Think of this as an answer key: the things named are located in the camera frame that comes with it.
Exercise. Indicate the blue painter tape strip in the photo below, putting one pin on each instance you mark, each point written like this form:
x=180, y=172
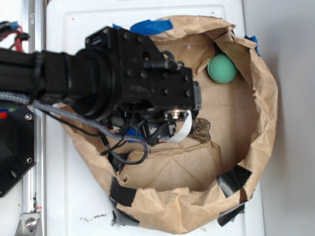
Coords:
x=147, y=27

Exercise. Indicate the brown paper bag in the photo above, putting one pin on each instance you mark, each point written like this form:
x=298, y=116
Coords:
x=181, y=187

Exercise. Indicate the brown rock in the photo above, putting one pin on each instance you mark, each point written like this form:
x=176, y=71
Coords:
x=200, y=130

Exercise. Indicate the black octagonal mount plate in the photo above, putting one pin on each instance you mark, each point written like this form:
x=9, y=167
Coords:
x=17, y=147

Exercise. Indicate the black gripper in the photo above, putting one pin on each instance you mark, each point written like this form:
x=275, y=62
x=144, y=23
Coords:
x=163, y=127

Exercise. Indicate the aluminium frame rail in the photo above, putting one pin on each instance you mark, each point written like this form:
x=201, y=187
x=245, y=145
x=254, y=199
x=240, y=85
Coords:
x=32, y=219

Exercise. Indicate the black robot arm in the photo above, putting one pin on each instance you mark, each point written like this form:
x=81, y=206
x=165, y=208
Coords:
x=120, y=79

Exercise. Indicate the green golf ball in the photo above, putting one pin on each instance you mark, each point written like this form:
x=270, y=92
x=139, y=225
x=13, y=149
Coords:
x=221, y=69

